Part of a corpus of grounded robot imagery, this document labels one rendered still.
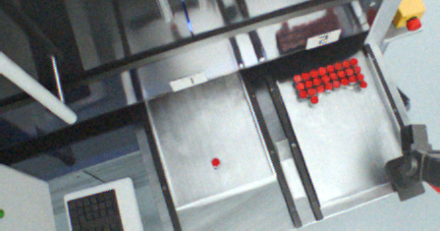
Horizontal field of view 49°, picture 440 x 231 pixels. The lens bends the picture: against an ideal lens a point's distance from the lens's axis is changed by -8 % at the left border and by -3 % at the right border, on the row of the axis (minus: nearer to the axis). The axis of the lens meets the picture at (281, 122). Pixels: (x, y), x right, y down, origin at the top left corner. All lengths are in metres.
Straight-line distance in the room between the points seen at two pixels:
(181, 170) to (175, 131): 0.10
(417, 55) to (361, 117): 1.15
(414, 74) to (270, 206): 1.32
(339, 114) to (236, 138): 0.27
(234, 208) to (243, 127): 0.21
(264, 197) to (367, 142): 0.30
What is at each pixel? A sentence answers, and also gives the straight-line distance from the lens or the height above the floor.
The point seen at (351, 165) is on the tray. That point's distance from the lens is 1.29.
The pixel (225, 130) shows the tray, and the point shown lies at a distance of 1.30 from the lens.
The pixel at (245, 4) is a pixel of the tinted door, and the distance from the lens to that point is 0.98.
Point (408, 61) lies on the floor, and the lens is 2.42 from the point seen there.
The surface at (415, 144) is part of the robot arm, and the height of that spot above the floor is 1.12.
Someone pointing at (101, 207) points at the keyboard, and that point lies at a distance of 1.38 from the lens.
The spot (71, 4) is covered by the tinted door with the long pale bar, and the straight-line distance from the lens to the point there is 0.83.
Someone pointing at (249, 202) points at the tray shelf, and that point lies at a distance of 1.26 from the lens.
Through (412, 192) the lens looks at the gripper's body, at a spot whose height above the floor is 0.99.
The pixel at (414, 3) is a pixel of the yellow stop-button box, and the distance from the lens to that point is 1.33.
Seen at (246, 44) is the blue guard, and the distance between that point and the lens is 1.12.
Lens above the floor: 2.13
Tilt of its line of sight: 74 degrees down
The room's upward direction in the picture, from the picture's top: 7 degrees clockwise
